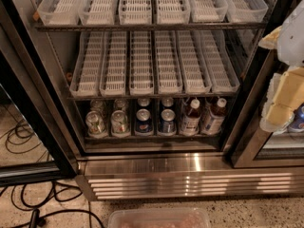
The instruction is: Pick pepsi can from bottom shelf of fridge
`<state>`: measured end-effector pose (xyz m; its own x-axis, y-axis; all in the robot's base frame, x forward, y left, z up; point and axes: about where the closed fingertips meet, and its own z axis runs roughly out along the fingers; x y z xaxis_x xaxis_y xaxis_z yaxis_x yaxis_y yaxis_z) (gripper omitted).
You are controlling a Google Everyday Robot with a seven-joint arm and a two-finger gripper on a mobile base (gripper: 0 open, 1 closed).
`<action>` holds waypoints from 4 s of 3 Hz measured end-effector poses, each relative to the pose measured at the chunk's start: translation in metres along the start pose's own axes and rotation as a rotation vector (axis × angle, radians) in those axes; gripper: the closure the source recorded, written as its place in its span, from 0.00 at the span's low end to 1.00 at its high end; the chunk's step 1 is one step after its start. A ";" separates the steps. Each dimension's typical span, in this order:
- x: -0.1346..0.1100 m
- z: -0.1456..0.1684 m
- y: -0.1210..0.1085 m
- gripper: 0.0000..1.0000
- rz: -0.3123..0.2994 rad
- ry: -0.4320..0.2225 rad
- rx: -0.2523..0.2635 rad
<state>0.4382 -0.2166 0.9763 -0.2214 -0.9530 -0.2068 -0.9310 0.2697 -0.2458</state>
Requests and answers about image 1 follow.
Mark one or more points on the middle shelf tray one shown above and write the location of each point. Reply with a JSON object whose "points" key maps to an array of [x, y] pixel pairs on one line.
{"points": [[87, 69]]}

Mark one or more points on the open fridge door left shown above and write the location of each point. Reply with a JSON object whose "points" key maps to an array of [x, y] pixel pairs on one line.
{"points": [[38, 151]]}

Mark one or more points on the right tea bottle white cap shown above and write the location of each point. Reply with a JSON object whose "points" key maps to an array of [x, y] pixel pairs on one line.
{"points": [[214, 117]]}

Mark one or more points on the rear far-left green can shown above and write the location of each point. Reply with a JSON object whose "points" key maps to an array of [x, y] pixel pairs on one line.
{"points": [[98, 105]]}

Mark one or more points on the shelf tray six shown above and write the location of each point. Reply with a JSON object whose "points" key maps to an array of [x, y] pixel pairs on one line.
{"points": [[246, 11], [221, 71]]}

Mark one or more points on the top shelf tray one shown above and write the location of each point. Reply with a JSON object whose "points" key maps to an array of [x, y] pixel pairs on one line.
{"points": [[59, 12]]}

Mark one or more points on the middle shelf tray three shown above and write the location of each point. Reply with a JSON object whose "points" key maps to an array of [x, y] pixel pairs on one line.
{"points": [[141, 81]]}

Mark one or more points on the clear plastic container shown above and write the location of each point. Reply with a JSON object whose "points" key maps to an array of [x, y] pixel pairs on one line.
{"points": [[160, 218]]}

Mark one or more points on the top shelf tray six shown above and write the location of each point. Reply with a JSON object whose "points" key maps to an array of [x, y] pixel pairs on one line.
{"points": [[246, 11]]}

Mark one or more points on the pepsi can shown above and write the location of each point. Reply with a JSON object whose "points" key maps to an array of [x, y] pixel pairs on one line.
{"points": [[167, 122], [167, 103], [143, 125], [144, 103]]}

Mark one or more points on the middle shelf tray four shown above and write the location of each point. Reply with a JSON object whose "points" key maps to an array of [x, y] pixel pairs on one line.
{"points": [[167, 63]]}

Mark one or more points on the shelf tray five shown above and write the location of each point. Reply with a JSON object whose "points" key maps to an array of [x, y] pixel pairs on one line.
{"points": [[208, 11], [194, 72]]}

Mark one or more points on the stainless steel fridge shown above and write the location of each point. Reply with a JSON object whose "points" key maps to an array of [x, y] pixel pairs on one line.
{"points": [[240, 159]]}

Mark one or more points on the top shelf tray four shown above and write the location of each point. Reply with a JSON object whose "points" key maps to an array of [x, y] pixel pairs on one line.
{"points": [[172, 11]]}

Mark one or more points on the middle shelf tray two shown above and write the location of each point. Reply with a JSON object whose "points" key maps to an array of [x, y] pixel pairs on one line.
{"points": [[113, 79]]}

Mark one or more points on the left tea bottle white cap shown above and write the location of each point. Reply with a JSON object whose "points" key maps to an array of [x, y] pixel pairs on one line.
{"points": [[189, 122]]}

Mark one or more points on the top shelf tray five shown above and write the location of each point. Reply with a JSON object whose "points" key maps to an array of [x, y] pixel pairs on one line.
{"points": [[208, 11]]}

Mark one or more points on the cans behind right glass door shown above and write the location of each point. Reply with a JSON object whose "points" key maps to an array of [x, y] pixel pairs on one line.
{"points": [[297, 125]]}

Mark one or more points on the top shelf tray three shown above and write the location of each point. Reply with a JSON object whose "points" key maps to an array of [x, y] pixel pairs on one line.
{"points": [[135, 12]]}

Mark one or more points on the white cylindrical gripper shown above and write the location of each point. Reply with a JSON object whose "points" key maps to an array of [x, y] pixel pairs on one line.
{"points": [[293, 45]]}

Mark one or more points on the far-left green can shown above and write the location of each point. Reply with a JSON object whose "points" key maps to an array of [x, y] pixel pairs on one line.
{"points": [[95, 125], [98, 105]]}

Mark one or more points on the shelf tray four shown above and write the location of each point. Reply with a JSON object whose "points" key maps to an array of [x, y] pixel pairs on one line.
{"points": [[167, 63], [172, 11]]}

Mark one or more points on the middle shelf tray six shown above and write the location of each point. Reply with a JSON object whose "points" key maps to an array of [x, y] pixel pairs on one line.
{"points": [[221, 71]]}

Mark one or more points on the tea bottle white cap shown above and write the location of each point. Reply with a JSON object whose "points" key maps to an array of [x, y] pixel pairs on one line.
{"points": [[189, 122], [214, 117]]}

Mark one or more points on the shelf tray one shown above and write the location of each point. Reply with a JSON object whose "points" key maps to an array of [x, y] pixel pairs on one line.
{"points": [[59, 12], [87, 69]]}

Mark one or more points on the shelf tray three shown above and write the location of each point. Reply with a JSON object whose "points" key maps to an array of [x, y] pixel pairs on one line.
{"points": [[135, 12], [141, 81]]}

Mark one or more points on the shelf tray two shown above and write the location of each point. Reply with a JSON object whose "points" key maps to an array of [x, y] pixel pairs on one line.
{"points": [[113, 79], [97, 12]]}

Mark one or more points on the middle shelf tray five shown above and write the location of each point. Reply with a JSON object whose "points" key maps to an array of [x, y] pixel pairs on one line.
{"points": [[194, 72]]}

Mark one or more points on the front far-left green can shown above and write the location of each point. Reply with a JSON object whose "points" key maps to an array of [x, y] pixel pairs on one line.
{"points": [[95, 125]]}

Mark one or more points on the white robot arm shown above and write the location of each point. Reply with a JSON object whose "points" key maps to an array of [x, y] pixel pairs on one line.
{"points": [[290, 46]]}

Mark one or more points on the top shelf tray two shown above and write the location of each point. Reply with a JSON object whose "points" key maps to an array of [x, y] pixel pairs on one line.
{"points": [[97, 12]]}

